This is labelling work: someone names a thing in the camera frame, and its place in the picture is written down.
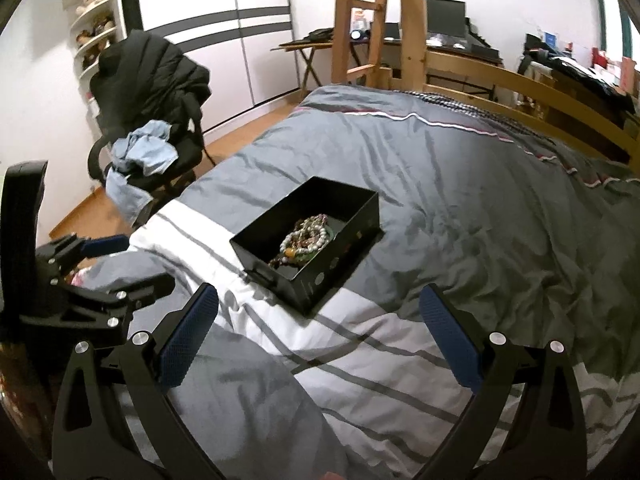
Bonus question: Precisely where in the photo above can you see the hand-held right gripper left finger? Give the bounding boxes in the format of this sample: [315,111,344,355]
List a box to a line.
[52,282,223,480]

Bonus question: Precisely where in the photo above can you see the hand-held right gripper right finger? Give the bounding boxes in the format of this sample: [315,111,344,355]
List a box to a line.
[415,284,589,480]

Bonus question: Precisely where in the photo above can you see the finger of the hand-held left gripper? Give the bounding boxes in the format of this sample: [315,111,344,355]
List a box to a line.
[66,273,176,329]
[37,233,130,272]

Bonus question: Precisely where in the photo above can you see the black jewelry box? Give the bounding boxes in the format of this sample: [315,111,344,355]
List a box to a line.
[229,175,385,317]

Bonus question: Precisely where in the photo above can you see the grey bead bracelet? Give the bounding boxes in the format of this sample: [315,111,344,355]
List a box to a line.
[280,225,329,257]

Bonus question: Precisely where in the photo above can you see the green bangle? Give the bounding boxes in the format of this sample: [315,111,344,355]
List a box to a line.
[295,227,335,264]

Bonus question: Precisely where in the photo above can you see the grey cloth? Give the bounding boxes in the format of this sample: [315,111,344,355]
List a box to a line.
[125,327,351,480]

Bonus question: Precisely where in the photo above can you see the light blue cloth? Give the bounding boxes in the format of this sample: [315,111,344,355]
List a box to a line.
[104,120,179,227]

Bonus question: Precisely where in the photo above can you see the grey striped duvet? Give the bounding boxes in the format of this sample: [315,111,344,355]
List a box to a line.
[79,84,640,480]

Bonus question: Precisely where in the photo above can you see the black office chair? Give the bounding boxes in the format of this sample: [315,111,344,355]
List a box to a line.
[87,95,218,211]

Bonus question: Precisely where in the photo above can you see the white corner shelf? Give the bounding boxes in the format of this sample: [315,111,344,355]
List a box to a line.
[62,0,127,82]

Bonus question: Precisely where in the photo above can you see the white wardrobe with grey stripes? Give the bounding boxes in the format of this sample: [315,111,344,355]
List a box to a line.
[114,0,342,135]

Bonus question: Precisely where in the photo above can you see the wooden folding table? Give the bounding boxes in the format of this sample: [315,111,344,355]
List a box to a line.
[270,27,375,92]

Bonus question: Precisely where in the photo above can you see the dark wooden desk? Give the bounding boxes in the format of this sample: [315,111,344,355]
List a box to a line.
[350,22,504,67]

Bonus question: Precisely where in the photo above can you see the pile of dark clothes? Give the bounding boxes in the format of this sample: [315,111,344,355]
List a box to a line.
[517,32,640,115]

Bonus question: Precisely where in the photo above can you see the black computer monitor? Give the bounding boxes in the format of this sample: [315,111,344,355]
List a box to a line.
[424,0,469,41]

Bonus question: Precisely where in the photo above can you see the wooden ladder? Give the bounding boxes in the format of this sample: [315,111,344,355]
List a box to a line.
[330,0,392,89]

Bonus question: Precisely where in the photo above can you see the wooden bed frame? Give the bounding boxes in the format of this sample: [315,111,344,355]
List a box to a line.
[371,0,640,171]

